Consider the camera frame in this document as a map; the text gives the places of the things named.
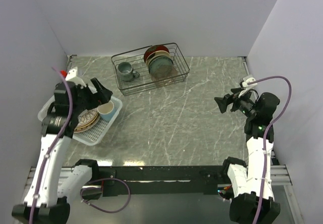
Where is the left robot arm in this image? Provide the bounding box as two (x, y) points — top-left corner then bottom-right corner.
(12, 78), (113, 223)

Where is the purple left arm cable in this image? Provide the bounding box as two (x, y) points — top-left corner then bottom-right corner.
(28, 66), (74, 224)

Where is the clear pink glass plate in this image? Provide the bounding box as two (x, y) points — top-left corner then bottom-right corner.
(151, 66), (178, 82)

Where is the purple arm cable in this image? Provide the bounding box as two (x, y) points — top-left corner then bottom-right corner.
(28, 66), (74, 224)
(248, 76), (293, 224)

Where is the black wire dish rack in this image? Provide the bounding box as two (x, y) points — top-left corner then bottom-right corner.
(111, 42), (190, 96)

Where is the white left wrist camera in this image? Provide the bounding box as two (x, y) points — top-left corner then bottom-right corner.
(65, 67), (97, 94)

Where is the light blue mug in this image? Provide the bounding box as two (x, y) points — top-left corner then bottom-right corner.
(97, 101), (115, 122)

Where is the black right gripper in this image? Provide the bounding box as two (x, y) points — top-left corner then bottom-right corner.
(214, 87), (257, 118)

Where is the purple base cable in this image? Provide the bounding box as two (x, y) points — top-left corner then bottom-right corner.
(80, 178), (131, 213)

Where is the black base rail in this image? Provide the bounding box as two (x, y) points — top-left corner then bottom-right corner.
(85, 165), (231, 197)

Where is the grey green mug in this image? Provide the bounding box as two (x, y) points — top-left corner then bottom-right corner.
(117, 62), (140, 82)

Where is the white bottom plate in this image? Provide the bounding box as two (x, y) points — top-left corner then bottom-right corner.
(74, 108), (99, 132)

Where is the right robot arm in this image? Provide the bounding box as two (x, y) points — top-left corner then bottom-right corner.
(215, 88), (281, 223)

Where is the white plastic bin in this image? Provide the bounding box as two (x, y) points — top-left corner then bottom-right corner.
(37, 92), (123, 146)

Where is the orange bear plate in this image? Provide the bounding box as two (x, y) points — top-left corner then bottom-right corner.
(74, 118), (99, 133)

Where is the teal plate in rack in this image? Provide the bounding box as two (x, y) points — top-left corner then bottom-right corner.
(148, 57), (173, 74)

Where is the red plate in rack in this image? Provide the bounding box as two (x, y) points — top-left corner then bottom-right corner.
(143, 45), (170, 63)

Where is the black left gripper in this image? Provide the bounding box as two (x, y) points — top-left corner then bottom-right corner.
(71, 77), (112, 115)

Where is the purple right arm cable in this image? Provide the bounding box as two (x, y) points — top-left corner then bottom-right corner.
(248, 76), (293, 224)

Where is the cream plate in rack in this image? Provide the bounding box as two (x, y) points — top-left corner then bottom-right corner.
(145, 50), (170, 67)

